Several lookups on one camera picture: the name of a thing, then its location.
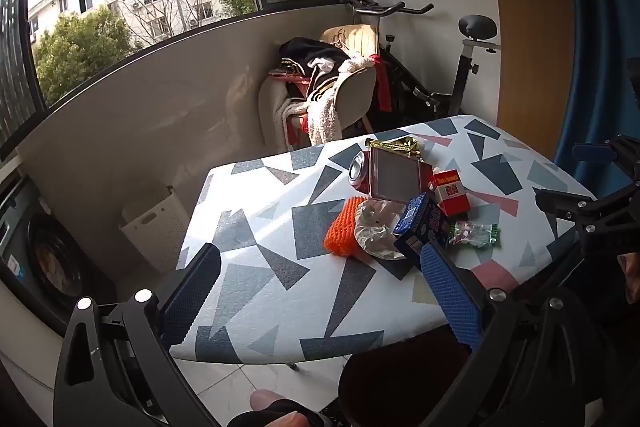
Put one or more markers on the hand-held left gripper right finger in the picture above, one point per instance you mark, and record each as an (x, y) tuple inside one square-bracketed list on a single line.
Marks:
[(450, 297)]

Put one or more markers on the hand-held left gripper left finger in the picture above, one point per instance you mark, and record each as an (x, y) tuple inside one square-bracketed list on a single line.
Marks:
[(192, 287)]

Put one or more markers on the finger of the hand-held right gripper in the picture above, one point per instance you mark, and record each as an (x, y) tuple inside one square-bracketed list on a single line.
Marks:
[(590, 212), (595, 151)]

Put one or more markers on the green candy wrapper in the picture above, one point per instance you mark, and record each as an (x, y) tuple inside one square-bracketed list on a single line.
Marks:
[(475, 234)]

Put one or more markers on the blue cardboard box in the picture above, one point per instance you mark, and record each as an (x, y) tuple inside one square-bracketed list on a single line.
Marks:
[(420, 219)]

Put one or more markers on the dark brown trash bin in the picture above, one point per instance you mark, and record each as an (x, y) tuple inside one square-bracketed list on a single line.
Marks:
[(400, 382)]

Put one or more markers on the red cigarette box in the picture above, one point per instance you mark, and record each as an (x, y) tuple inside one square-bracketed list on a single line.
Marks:
[(450, 197)]

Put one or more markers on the clear plastic bag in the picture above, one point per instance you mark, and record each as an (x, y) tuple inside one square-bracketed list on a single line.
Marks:
[(375, 227)]

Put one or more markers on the orange mesh sponge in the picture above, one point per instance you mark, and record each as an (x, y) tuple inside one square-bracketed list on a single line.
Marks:
[(342, 227)]

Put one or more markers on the blue curtain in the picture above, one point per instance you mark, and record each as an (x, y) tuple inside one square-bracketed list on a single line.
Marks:
[(600, 32)]

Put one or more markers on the white laundry basket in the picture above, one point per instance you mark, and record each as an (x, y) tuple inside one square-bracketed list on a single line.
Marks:
[(155, 227)]

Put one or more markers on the geometric patterned table cover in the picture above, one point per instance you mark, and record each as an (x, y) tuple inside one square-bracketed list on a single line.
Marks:
[(280, 227)]

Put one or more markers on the wooden door panel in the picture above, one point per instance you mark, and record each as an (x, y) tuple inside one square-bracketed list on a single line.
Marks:
[(535, 32)]

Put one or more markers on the red foil wrapper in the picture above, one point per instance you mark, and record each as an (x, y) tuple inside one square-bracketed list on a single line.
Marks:
[(400, 174)]

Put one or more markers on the washing machine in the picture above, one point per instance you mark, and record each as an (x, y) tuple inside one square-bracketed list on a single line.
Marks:
[(50, 257)]

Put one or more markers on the person's foot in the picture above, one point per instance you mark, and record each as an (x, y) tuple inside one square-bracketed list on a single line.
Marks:
[(280, 409)]

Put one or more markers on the black exercise bike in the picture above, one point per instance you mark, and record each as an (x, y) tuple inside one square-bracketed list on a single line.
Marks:
[(450, 97)]

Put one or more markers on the red soda can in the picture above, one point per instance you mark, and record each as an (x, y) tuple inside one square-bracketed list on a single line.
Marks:
[(359, 169)]

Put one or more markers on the gold foil wrapper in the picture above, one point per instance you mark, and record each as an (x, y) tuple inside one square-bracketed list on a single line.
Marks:
[(397, 146)]

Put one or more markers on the white fleece blanket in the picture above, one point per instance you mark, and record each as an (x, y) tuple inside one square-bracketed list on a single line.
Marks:
[(320, 122)]

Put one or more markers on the red cloth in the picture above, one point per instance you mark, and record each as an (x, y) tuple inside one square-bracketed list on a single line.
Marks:
[(384, 87)]

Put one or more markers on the beige armchair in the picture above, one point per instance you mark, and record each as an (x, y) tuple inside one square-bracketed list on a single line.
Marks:
[(357, 92)]

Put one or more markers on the large green tree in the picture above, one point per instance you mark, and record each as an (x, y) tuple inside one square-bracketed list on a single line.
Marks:
[(80, 52)]

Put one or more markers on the black striped jacket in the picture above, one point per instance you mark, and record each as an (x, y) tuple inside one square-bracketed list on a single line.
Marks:
[(310, 52)]

